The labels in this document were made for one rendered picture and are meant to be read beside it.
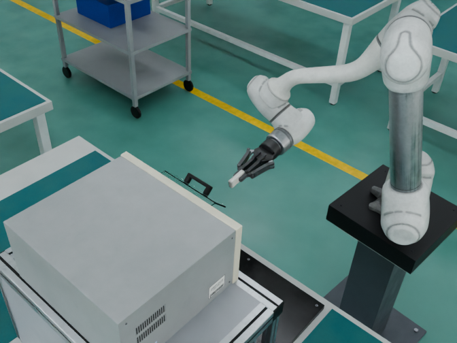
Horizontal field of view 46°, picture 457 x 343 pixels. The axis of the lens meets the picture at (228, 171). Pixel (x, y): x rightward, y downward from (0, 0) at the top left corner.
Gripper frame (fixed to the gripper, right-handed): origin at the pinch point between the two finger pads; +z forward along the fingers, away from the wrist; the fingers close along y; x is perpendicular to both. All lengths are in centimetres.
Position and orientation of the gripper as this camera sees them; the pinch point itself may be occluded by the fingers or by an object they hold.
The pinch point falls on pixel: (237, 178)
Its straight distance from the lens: 186.5
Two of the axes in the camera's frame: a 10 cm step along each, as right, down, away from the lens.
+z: -6.8, 5.8, -4.5
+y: -7.3, -4.4, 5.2
